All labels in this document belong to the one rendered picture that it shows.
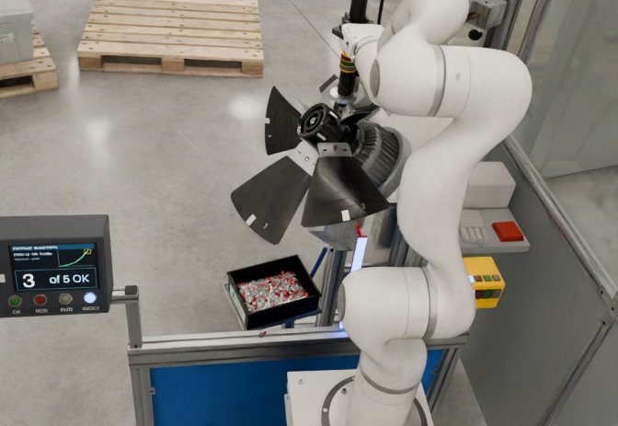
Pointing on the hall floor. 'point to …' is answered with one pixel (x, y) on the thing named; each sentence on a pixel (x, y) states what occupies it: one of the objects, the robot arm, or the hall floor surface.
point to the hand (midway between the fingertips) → (356, 21)
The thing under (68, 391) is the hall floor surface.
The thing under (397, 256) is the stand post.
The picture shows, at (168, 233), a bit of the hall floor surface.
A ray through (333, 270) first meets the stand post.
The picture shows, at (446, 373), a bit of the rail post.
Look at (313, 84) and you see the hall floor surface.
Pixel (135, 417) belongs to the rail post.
